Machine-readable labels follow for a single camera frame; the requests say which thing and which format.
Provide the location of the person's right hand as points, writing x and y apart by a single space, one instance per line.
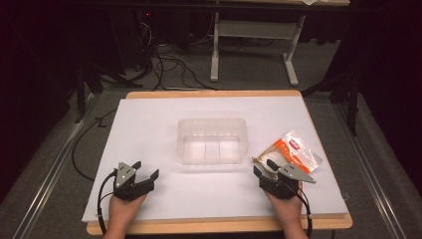
285 207

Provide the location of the orange and white snack packet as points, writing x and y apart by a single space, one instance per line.
292 151

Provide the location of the white metal desk frame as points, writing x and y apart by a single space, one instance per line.
255 30

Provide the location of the wooden table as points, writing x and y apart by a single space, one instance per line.
212 94

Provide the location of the black metal stand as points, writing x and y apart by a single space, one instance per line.
348 96
86 86

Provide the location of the metal floor rail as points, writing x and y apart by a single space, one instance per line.
368 166
49 172

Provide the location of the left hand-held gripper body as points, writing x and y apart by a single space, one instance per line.
125 189

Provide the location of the clear plastic container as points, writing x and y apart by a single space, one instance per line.
212 142

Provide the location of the dark computer tower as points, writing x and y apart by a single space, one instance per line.
129 36

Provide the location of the person's left hand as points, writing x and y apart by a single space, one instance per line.
122 209

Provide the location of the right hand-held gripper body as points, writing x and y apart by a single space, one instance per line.
282 186

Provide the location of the white table mat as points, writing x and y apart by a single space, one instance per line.
159 132

